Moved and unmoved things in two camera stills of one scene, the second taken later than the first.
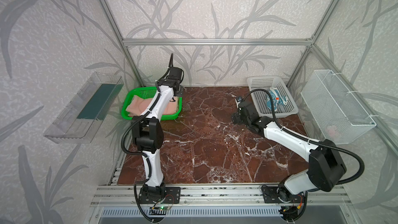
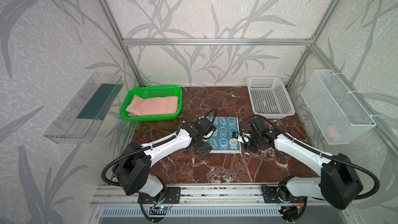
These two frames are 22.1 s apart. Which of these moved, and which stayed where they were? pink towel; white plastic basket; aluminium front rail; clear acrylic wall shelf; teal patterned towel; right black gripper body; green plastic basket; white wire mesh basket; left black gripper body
Moved: right black gripper body; left black gripper body; teal patterned towel
Stayed: white plastic basket; pink towel; clear acrylic wall shelf; aluminium front rail; white wire mesh basket; green plastic basket
